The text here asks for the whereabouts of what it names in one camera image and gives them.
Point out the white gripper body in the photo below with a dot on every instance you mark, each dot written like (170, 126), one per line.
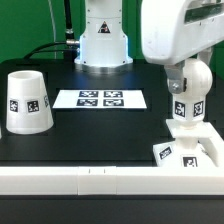
(174, 30)

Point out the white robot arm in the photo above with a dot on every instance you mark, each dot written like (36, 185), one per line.
(103, 45)

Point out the white right fence bar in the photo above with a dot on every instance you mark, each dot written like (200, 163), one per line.
(212, 143)

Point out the white front fence bar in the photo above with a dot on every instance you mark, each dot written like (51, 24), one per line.
(110, 181)

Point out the white lamp base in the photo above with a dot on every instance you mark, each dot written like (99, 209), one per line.
(187, 149)

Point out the white lamp bulb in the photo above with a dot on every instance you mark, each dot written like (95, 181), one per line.
(189, 106)

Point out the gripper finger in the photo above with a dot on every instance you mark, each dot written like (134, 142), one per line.
(175, 78)
(204, 58)

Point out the white marker sheet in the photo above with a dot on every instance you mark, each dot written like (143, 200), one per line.
(100, 99)

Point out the white lamp shade cone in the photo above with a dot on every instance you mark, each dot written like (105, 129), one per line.
(28, 107)

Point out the white fence bar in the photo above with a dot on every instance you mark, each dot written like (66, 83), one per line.
(212, 143)
(110, 181)

